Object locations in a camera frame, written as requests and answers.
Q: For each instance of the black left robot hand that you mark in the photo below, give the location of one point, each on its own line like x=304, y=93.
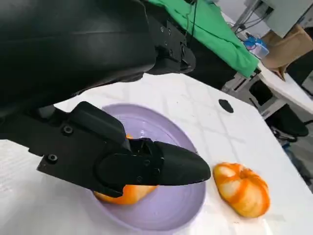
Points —
x=61, y=49

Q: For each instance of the small orange white bread roll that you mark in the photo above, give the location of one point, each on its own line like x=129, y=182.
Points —
x=132, y=195

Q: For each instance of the green cloth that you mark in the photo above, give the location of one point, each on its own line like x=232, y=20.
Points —
x=215, y=31

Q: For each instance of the black curtain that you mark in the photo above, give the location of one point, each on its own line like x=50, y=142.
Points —
x=215, y=73

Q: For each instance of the black table grommet hole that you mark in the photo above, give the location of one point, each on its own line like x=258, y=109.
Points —
x=225, y=105

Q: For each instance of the lilac plate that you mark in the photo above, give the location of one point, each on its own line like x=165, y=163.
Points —
x=166, y=203

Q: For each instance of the clear plastic box blue contents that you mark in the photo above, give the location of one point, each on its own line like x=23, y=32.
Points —
x=258, y=47

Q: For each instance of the brown cardboard box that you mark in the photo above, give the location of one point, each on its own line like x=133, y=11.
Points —
x=286, y=54

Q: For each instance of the white background desk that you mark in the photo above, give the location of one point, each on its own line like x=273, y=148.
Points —
x=286, y=85

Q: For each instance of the large orange white bread roll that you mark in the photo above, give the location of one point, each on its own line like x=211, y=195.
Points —
x=242, y=188

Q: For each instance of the grey metal cabinet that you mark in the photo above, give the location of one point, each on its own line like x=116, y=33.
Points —
x=288, y=14

